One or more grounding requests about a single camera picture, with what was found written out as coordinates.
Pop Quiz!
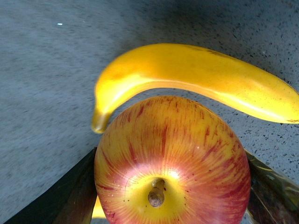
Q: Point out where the yellow banana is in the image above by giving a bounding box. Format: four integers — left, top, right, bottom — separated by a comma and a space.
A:
91, 43, 299, 133

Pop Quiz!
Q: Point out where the red yellow apple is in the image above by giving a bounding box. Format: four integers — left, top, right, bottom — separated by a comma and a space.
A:
94, 96, 251, 224

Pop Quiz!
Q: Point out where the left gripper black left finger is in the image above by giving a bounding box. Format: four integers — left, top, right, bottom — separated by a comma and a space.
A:
5, 148, 97, 224

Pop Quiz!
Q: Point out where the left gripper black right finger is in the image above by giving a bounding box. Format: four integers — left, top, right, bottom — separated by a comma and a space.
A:
245, 151, 299, 224

